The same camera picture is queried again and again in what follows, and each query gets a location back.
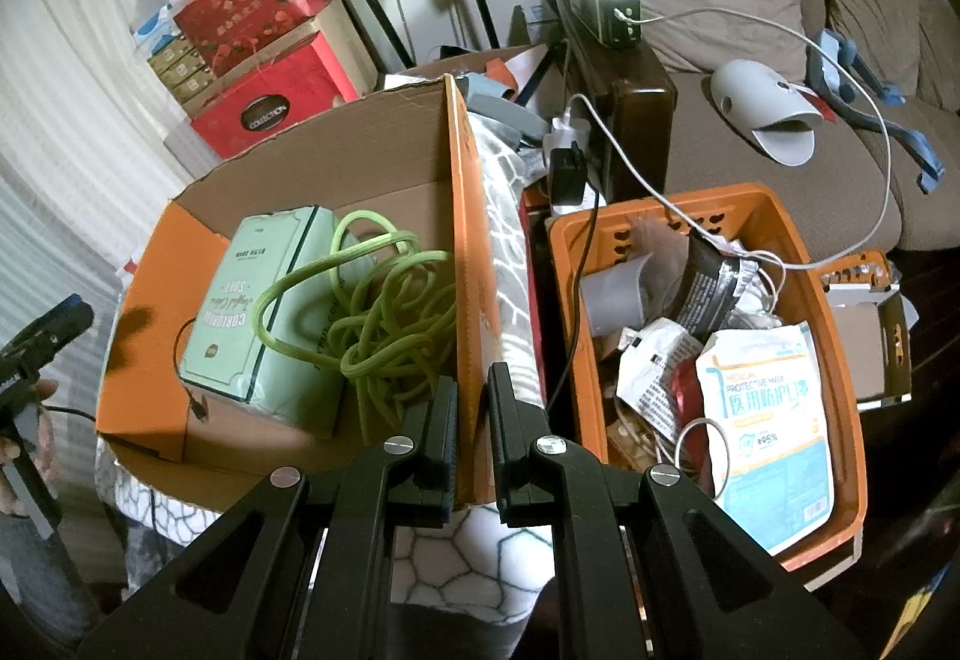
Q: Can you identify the white printed paper packet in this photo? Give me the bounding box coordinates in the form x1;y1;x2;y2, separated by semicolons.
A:
617;319;710;440

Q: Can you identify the grey plastic case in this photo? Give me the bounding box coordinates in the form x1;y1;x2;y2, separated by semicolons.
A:
465;79;549;140

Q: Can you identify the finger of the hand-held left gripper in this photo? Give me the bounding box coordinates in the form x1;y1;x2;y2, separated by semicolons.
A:
0;295;96;400

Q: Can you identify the green tissue box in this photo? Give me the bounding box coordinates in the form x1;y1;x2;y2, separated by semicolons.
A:
178;205;377;440

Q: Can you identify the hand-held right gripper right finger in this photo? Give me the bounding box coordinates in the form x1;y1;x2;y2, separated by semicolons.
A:
486;362;878;660

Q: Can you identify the brown sofa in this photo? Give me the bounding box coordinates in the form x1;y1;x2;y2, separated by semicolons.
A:
525;0;960;256

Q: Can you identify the white charger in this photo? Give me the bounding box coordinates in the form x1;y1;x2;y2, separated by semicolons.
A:
551;116;594;152

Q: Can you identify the stack of olive boxes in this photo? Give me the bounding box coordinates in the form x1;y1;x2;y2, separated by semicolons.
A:
146;34;215;107

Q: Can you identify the blue white tissue pack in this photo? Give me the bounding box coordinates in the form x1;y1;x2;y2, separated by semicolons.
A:
131;4;182;50

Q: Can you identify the looped white cable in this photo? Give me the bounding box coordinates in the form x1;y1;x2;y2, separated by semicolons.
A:
673;416;733;482

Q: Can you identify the brown striped cushion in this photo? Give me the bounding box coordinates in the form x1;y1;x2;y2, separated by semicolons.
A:
817;0;960;107

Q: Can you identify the grey plastic cup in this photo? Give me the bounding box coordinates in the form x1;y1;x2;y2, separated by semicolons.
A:
579;253;653;337

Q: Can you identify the black charger cable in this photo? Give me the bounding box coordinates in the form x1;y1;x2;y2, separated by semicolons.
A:
541;195;602;414

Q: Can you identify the red gift box round label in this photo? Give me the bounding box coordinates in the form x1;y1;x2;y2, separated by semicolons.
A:
190;30;362;159

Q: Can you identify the red floral gift box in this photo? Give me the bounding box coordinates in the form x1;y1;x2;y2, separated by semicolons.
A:
172;0;332;80

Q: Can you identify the white blue face mask packet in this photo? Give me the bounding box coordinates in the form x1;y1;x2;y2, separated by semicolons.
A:
695;322;836;557

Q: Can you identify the grey blue neck massager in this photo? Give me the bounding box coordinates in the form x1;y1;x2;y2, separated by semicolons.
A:
806;30;947;197

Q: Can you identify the red foil packet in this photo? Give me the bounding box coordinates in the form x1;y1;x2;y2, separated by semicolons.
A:
671;360;710;430

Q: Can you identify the long white power bank cable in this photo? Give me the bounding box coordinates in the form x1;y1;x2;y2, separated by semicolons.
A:
616;7;894;272

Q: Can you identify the black foil packet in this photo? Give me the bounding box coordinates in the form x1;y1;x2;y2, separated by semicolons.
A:
679;238;767;343

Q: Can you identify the power bank with light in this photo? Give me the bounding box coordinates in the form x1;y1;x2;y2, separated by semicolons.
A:
565;0;645;48

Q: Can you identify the dark wooden sofa armrest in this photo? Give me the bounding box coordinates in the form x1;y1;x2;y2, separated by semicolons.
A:
551;0;680;200

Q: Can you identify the clear plastic bag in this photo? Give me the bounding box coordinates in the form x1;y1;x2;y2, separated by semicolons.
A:
630;214;695;302

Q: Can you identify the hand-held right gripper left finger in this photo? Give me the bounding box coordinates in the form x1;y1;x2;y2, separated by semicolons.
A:
75;375;460;660

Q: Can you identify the orange brown cardboard box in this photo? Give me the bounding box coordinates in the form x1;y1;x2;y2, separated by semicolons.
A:
95;73;506;512

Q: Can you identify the black charger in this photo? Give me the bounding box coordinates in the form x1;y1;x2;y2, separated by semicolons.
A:
550;142;588;206

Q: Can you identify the white charger cable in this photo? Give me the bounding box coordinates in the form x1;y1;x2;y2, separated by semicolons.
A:
566;94;785;301

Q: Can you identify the white curtain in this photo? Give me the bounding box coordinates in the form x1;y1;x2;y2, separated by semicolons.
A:
0;0;280;346

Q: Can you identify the green braided cable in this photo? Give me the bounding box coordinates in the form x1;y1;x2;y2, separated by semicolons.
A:
251;210;461;448

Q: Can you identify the person's left hand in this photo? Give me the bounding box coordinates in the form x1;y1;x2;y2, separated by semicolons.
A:
0;379;61;518

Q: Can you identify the thin black cable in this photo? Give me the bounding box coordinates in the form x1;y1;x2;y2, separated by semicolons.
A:
174;319;212;420

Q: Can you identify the grey white patterned blanket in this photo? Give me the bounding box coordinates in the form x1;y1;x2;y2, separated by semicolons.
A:
94;127;554;625

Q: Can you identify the white rounded plastic device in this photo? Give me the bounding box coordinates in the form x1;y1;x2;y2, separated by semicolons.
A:
710;60;819;168

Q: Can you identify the dark grey cloth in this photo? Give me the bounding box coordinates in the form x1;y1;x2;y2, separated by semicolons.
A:
0;517;100;635

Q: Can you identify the small orange white box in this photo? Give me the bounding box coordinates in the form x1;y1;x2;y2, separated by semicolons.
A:
821;250;915;410

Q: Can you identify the orange plastic basket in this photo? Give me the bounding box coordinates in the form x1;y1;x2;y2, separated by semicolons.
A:
546;182;870;573

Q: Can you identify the orange leather pouch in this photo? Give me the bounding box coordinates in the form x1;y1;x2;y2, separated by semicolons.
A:
484;56;519;99

